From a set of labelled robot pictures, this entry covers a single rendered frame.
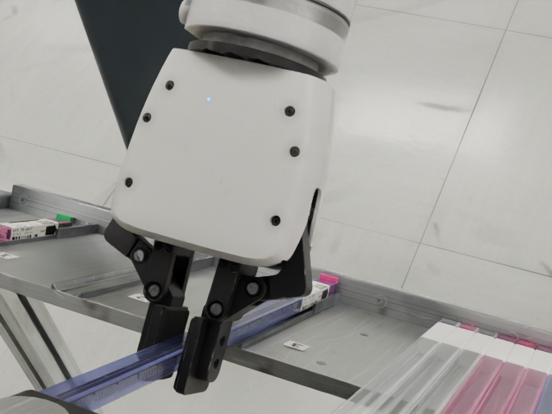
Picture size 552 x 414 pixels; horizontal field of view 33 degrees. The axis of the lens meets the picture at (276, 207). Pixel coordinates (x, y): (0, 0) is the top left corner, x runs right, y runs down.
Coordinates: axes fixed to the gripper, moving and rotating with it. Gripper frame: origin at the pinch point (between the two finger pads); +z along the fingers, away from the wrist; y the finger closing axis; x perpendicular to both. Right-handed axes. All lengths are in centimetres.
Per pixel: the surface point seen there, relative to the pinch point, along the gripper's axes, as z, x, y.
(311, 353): -0.6, 9.5, 4.3
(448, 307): -5.0, 24.6, 9.4
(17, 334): 9, 36, -33
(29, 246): -1.4, 14.3, -20.0
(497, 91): -46, 142, -8
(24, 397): -0.5, -21.4, 4.7
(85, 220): -3.9, 24.8, -22.2
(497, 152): -33, 132, -4
